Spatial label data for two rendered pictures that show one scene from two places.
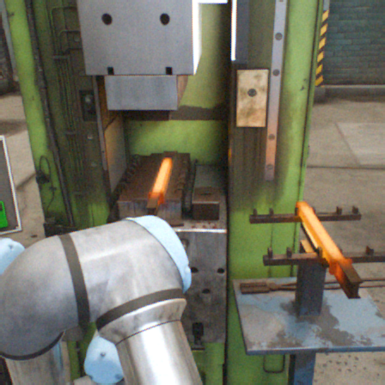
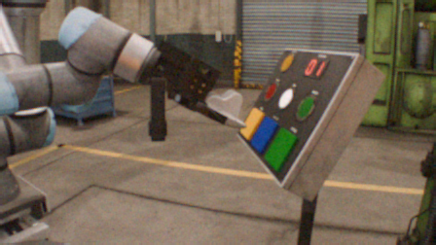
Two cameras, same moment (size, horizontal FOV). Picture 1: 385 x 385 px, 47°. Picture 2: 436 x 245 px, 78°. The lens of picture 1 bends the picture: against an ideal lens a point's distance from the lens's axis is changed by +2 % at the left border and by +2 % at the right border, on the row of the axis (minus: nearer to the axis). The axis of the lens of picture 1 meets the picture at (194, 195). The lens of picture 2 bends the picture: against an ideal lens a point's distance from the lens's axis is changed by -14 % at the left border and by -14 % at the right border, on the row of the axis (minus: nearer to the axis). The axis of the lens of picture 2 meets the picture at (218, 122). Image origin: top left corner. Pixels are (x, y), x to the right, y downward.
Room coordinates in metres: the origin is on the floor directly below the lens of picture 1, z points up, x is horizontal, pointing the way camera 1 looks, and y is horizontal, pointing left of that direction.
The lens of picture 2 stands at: (1.07, -0.02, 1.21)
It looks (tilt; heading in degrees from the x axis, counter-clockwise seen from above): 15 degrees down; 100
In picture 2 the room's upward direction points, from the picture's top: straight up
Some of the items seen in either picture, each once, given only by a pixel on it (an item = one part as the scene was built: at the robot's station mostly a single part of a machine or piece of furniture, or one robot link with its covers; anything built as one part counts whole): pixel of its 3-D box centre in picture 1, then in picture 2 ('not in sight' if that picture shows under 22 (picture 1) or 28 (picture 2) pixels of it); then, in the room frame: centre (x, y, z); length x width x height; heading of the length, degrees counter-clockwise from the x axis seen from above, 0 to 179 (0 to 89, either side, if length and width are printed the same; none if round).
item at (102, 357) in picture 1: (111, 348); not in sight; (0.61, 0.16, 0.97); 0.11 x 0.08 x 0.09; 176
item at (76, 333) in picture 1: (72, 326); not in sight; (1.36, 0.49, 0.36); 0.09 x 0.07 x 0.12; 86
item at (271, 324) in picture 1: (307, 310); not in sight; (1.00, -0.32, 0.73); 0.40 x 0.30 x 0.02; 92
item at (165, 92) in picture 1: (152, 78); not in sight; (1.43, 0.13, 1.32); 0.42 x 0.20 x 0.10; 176
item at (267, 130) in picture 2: not in sight; (266, 135); (1.06, 0.66, 1.01); 0.07 x 0.05 x 0.07; 111
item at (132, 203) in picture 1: (158, 181); not in sight; (1.43, 0.13, 0.96); 0.42 x 0.20 x 0.09; 176
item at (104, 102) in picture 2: not in sight; (76, 96); (-2.28, 4.50, 0.36); 1.20 x 0.80 x 0.72; 160
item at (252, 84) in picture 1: (251, 99); not in sight; (1.33, -0.18, 1.27); 0.09 x 0.02 x 0.17; 86
